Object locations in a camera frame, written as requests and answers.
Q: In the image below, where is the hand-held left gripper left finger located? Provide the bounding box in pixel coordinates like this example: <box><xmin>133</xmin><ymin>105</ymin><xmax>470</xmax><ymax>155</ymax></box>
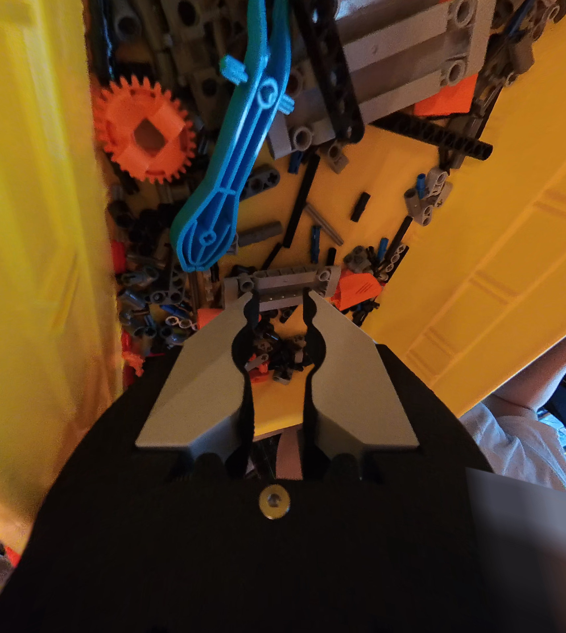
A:
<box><xmin>136</xmin><ymin>292</ymin><xmax>259</xmax><ymax>478</ymax></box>

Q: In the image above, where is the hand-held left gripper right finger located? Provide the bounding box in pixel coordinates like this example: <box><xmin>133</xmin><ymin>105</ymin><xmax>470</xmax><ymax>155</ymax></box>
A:
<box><xmin>303</xmin><ymin>290</ymin><xmax>420</xmax><ymax>478</ymax></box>

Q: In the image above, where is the grey short toy panel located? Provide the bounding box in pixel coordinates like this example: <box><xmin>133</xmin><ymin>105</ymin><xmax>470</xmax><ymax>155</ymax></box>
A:
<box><xmin>223</xmin><ymin>265</ymin><xmax>342</xmax><ymax>312</ymax></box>

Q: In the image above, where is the pile of small toy parts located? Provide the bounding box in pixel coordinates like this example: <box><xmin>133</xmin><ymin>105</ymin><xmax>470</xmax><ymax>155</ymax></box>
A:
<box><xmin>85</xmin><ymin>0</ymin><xmax>566</xmax><ymax>386</ymax></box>

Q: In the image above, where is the yellow plastic bin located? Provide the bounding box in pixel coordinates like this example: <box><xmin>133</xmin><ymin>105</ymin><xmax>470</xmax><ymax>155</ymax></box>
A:
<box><xmin>0</xmin><ymin>0</ymin><xmax>566</xmax><ymax>555</ymax></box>

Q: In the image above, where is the blue toy tool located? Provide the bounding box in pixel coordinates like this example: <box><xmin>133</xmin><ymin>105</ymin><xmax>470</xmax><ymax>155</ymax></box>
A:
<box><xmin>170</xmin><ymin>0</ymin><xmax>295</xmax><ymax>274</ymax></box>

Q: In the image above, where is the person's right forearm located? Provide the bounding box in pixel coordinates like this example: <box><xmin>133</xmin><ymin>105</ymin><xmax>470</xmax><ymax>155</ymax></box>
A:
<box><xmin>493</xmin><ymin>316</ymin><xmax>566</xmax><ymax>412</ymax></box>

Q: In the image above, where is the person's leg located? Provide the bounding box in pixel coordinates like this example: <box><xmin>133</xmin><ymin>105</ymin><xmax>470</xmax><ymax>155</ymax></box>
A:
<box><xmin>275</xmin><ymin>429</ymin><xmax>304</xmax><ymax>479</ymax></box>

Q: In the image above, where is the orange curved toy panel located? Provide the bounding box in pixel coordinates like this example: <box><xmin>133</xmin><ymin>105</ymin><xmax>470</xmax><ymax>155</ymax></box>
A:
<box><xmin>332</xmin><ymin>271</ymin><xmax>383</xmax><ymax>311</ymax></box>

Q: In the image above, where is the orange toy gear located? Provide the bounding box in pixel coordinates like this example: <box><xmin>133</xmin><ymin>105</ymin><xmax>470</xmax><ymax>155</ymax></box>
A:
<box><xmin>92</xmin><ymin>74</ymin><xmax>197</xmax><ymax>185</ymax></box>

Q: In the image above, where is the orange toy wedge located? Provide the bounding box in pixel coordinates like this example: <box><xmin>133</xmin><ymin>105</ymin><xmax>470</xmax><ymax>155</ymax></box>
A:
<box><xmin>414</xmin><ymin>74</ymin><xmax>479</xmax><ymax>118</ymax></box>

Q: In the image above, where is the black long toy beam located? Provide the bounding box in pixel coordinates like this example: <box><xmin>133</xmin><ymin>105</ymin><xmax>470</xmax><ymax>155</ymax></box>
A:
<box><xmin>293</xmin><ymin>0</ymin><xmax>365</xmax><ymax>144</ymax></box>

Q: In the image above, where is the grey long toy panel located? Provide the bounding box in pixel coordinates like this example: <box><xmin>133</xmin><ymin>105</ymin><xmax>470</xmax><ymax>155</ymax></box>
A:
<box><xmin>335</xmin><ymin>0</ymin><xmax>496</xmax><ymax>124</ymax></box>

